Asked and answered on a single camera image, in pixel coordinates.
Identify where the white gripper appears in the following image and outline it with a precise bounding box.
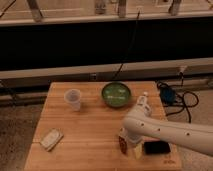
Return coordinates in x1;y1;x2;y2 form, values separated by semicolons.
119;128;142;159

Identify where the dark red pepper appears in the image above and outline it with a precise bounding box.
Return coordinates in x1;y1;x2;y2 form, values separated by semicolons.
119;136;127;154

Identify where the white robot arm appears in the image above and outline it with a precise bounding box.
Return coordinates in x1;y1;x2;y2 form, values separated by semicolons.
123;105;213;157

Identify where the black rectangular sponge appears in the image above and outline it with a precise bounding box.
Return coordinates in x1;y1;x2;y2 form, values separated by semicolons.
144;141;171;155

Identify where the white tube bottle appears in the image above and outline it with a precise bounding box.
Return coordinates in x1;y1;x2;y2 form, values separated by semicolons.
136;92;149;109

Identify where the green bowl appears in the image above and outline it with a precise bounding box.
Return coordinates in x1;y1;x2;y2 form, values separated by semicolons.
101;82;131;108

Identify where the black hanging cable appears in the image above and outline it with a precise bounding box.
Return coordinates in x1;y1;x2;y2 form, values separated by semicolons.
110;9;142;82

